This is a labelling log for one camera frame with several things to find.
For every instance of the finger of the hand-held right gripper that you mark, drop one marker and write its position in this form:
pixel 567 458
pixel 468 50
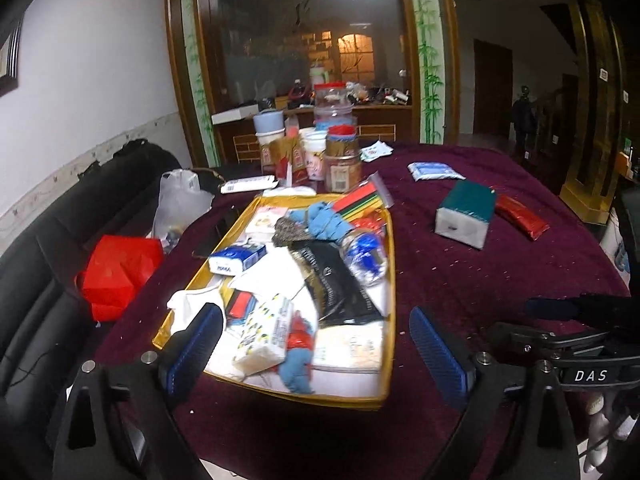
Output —
pixel 575 310
pixel 540 340

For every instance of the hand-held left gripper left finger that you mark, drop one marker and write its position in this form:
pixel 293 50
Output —
pixel 197 345

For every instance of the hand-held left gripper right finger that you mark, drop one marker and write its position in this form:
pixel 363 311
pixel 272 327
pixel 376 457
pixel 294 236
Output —
pixel 440 355

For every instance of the blue white tissue pack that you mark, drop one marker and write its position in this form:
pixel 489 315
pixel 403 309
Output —
pixel 237 257

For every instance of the gold tray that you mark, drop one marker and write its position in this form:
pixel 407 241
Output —
pixel 345 385

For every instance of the light blue cloth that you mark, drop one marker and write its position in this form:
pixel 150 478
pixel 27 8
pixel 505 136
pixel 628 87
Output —
pixel 295 372

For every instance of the red plastic bag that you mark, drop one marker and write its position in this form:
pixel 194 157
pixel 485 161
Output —
pixel 300 335

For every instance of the white towel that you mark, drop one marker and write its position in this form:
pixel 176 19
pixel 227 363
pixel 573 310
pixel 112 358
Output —
pixel 275 272

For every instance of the black foil bag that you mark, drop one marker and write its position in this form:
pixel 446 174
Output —
pixel 335 285

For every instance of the blue knitted cloth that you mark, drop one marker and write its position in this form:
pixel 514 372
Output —
pixel 320 220

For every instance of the person's right hand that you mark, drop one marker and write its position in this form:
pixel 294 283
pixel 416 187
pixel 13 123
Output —
pixel 600 430

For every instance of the white cloth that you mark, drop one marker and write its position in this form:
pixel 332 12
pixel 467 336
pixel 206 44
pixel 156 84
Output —
pixel 192 305

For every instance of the small red blue packet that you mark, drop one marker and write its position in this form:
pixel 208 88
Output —
pixel 240 305

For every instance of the patterned white tissue pack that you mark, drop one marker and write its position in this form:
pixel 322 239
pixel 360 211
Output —
pixel 262 330

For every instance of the purple tablecloth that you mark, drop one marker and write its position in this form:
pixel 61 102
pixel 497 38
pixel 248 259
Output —
pixel 475 285

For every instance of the beige tissue pack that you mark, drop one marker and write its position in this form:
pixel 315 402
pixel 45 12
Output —
pixel 350 350

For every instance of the red paper bag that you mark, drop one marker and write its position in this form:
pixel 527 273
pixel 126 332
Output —
pixel 117 275

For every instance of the red foil packet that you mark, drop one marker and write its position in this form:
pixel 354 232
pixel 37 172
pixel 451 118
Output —
pixel 520 215

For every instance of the clear bag with blue print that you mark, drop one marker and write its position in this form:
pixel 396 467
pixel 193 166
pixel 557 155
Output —
pixel 365 255

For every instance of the pale printed card pack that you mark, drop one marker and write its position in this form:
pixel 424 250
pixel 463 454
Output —
pixel 265 220

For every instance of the grey mesh scourer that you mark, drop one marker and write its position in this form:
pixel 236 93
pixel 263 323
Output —
pixel 290 232

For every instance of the clear plastic bag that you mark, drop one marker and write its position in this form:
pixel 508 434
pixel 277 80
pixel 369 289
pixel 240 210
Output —
pixel 182 200

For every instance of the dark green box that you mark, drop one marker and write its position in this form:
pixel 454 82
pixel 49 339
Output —
pixel 462 210

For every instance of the white flat box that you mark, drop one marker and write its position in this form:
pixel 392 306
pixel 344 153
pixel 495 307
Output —
pixel 247 185

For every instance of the clear pack of coloured strips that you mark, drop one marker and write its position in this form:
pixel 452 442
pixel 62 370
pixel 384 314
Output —
pixel 357 202

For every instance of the black sofa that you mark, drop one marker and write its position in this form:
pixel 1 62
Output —
pixel 40 270

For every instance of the white blue flat packet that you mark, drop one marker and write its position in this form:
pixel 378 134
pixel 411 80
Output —
pixel 434 171

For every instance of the wooden staircase railing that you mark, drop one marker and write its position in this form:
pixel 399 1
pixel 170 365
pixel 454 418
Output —
pixel 550 120

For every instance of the gold pillar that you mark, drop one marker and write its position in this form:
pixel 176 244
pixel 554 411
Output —
pixel 590 110

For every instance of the brown label clear jar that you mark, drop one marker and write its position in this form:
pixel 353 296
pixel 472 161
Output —
pixel 342 172

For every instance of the red gold carton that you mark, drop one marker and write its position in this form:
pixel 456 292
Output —
pixel 285 157

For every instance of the white printed sachet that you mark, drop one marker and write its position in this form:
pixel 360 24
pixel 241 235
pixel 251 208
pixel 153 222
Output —
pixel 377 151

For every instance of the pink white cup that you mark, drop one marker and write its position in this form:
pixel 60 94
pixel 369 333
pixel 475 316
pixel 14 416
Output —
pixel 315 157

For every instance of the blue lidded white cup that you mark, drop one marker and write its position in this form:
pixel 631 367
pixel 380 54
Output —
pixel 267 124

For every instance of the white cardboard box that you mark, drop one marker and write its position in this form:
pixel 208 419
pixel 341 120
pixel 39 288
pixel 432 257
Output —
pixel 235 116

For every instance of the red lid gold jar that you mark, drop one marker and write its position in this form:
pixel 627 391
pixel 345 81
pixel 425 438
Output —
pixel 342 142

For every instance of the wooden door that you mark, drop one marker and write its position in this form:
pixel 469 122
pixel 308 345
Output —
pixel 492 90

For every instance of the clear jar blue label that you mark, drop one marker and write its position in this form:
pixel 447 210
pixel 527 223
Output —
pixel 336 122

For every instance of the bamboo painted panel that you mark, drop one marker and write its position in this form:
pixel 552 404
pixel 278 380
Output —
pixel 430 60
pixel 197 85

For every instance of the tall clear jar red lid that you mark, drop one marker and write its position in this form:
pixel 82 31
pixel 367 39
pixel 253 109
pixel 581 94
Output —
pixel 330 97

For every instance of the white jug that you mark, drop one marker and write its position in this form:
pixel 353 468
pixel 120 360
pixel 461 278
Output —
pixel 317 76

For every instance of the etched glass partition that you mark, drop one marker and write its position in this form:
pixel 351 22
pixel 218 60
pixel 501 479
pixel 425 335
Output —
pixel 300 35

